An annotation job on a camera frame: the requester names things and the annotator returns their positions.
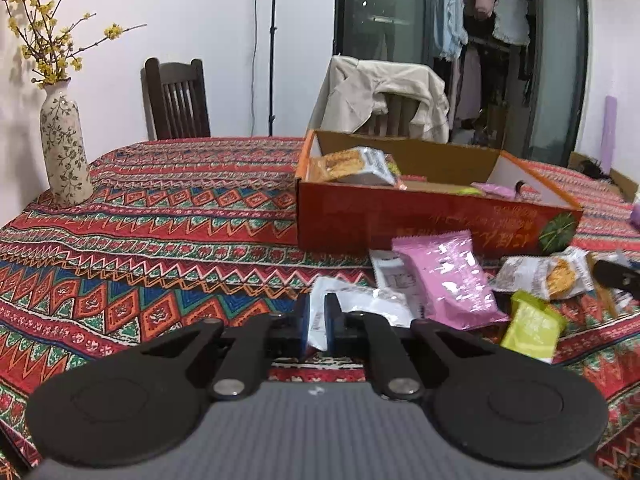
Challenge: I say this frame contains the small pink snack packet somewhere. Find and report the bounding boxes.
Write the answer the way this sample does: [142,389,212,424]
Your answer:
[472,182,519,199]

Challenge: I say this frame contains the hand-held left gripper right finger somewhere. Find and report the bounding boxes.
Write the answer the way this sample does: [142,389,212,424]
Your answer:
[324,293,507,402]

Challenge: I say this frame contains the orange cardboard box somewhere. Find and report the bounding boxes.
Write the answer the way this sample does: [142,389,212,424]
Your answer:
[295,129,585,262]

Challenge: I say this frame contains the purple rolled yoga mat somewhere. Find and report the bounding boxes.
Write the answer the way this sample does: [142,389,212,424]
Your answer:
[601,96,620,174]

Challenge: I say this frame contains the yellow flower branches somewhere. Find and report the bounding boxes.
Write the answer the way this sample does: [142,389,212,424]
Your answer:
[5,0,149,89]

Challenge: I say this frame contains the black lamp cable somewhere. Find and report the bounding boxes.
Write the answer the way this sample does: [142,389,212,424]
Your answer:
[248,0,261,137]

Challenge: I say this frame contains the large pink snack packet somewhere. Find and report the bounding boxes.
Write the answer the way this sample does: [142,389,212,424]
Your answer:
[391,230,511,331]

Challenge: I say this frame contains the black-framed sliding glass door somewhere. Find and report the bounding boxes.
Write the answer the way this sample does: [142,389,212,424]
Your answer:
[332,0,591,166]

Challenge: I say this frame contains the black light stand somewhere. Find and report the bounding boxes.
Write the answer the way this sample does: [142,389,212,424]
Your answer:
[266,0,279,137]

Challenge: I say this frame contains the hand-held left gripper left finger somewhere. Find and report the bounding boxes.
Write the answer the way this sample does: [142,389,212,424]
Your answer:
[132,295,311,402]

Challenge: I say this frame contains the white hanging garment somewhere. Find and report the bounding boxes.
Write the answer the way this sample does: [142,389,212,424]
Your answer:
[492,0,531,47]

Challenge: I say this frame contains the lilac hanging garment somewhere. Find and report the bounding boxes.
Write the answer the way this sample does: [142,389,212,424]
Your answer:
[452,45,482,121]

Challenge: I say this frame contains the brown slatted wooden chair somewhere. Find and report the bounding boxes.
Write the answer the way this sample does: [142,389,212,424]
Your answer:
[352,94,426,139]

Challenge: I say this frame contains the clear cookie snack packet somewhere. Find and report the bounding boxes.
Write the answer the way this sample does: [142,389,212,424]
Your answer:
[489,247,596,302]

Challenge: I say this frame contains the dark wooden chair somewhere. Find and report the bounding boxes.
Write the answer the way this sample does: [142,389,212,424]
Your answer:
[141,57,211,141]

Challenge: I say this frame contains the open brown cardboard carton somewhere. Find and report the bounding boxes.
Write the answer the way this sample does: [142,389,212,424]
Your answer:
[567,151,639,199]

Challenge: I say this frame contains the green white snack packet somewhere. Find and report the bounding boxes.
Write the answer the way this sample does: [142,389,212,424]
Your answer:
[500,290,569,365]

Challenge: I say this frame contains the large clear cookie packet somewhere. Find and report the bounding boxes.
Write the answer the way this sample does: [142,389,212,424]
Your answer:
[309,147,402,191]

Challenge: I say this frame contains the white floral ceramic vase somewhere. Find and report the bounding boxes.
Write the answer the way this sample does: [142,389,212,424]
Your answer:
[40,79,95,207]

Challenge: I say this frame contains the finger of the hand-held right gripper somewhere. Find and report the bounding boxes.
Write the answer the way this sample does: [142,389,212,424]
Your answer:
[592,254,640,297]

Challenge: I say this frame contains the beige jacket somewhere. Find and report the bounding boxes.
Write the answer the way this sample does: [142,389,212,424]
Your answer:
[308,55,451,144]

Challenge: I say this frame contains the silver white snack packet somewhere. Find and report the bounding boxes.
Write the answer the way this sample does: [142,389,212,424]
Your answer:
[304,276,416,354]

